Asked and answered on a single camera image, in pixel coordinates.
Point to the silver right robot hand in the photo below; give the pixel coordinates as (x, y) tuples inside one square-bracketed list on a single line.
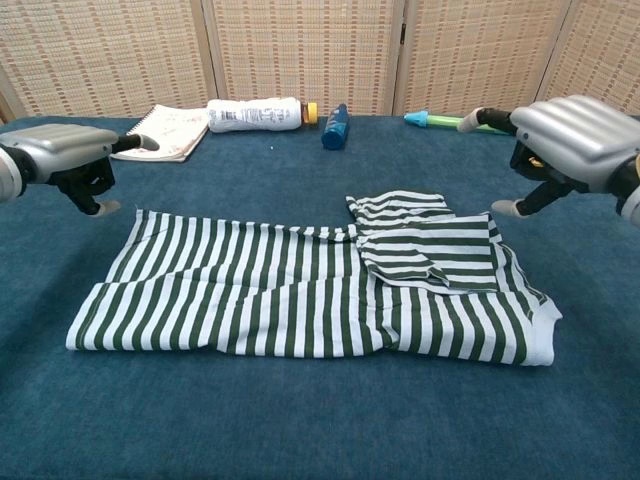
[(575, 135)]

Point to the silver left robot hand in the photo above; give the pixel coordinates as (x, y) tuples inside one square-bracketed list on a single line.
[(60, 145)]

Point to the green white striped T-shirt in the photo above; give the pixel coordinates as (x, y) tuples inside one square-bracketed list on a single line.
[(275, 300)]

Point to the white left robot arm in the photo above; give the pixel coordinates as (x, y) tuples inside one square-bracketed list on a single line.
[(9, 175)]

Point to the white spiral notebook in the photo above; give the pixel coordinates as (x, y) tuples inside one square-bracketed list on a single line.
[(170, 135)]

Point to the green blue water squirter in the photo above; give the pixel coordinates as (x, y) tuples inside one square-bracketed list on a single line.
[(440, 121)]

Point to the white bottle yellow cap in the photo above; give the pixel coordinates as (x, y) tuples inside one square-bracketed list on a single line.
[(250, 116)]

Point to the blue bottle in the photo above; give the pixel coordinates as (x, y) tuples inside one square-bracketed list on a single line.
[(335, 130)]

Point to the woven folding screen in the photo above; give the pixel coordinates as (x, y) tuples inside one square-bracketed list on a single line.
[(310, 55)]

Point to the blue felt table cover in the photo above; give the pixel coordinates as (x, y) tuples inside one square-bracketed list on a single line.
[(300, 415)]

